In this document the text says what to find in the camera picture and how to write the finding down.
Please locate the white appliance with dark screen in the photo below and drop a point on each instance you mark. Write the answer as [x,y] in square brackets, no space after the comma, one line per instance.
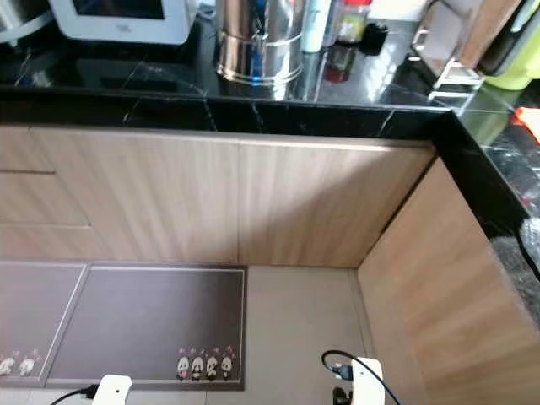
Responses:
[122,32]

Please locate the wooden cutting board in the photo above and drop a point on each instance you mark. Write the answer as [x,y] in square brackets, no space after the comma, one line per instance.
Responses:
[485,25]

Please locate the grey panda floor mat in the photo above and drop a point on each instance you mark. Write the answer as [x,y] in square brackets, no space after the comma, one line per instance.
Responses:
[34,312]
[143,329]

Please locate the jar with red lid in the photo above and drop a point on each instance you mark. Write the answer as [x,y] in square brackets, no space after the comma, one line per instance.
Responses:
[353,24]

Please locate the orange cloth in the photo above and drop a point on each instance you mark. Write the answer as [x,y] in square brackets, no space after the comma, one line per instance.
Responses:
[530,125]

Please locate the lime green container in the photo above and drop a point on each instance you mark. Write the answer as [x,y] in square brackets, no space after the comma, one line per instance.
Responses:
[515,78]

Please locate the slim white bottle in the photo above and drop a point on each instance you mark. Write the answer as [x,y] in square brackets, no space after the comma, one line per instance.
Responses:
[316,25]

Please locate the wooden sink cabinet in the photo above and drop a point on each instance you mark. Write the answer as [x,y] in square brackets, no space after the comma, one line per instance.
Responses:
[439,312]

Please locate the stainless steel canister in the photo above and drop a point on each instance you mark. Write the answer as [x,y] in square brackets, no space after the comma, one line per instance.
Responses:
[257,51]

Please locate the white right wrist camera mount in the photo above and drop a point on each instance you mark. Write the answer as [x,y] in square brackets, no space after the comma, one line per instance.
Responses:
[369,384]

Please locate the wooden base cabinet with drawers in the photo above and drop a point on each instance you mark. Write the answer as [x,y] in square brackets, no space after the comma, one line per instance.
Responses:
[186,202]

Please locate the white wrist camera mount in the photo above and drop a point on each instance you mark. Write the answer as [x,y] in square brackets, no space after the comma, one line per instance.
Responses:
[112,391]
[369,384]

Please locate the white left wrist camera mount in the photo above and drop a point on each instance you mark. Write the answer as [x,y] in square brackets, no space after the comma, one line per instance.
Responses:
[112,391]

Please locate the small black round object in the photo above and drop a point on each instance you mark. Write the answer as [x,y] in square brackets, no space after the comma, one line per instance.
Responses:
[374,39]

